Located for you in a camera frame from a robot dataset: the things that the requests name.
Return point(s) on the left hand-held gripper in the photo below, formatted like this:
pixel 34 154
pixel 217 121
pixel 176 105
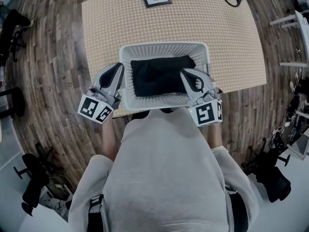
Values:
pixel 91 106

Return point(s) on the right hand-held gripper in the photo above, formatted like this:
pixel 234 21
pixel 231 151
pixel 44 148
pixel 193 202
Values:
pixel 205 112

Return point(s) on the black garment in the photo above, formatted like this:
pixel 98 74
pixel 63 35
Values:
pixel 159 78

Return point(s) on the white plastic laundry basket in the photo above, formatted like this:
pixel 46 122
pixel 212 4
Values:
pixel 157 51

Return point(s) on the person's right forearm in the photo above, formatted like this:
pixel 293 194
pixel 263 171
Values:
pixel 214 136

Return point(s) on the person's left forearm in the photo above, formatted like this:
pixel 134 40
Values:
pixel 108 139

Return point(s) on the person's black trousers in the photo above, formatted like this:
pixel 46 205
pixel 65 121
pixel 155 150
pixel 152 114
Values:
pixel 138 116

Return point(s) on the beige dotted tablecloth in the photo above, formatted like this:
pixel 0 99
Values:
pixel 193 25

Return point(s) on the black round stool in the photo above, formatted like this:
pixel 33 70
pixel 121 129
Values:
pixel 14 103

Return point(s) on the person's grey sweatshirt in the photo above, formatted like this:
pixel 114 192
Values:
pixel 164 178

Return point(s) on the black office chair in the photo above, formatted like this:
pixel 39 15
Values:
pixel 272 178
pixel 33 178

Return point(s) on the white table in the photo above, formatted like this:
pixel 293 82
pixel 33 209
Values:
pixel 303 25

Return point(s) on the white desk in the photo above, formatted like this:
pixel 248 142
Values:
pixel 9 153
pixel 277 216

